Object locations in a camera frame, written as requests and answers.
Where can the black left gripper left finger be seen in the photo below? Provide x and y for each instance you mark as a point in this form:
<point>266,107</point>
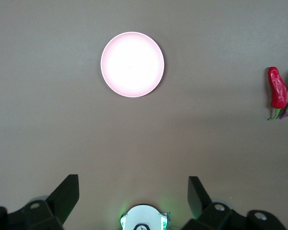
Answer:
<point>64,194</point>

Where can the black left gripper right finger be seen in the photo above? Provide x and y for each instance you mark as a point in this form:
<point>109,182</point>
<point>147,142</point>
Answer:
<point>196,196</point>

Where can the red chili pepper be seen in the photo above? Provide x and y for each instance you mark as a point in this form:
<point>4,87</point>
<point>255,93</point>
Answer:
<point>277,88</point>

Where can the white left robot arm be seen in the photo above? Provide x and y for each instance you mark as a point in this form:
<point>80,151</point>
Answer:
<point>144,215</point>

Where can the brown table cloth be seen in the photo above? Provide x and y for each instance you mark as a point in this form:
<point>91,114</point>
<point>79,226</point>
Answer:
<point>62,119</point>

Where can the pink round plate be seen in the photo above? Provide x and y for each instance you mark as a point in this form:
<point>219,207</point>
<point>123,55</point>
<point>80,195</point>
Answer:
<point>132,64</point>

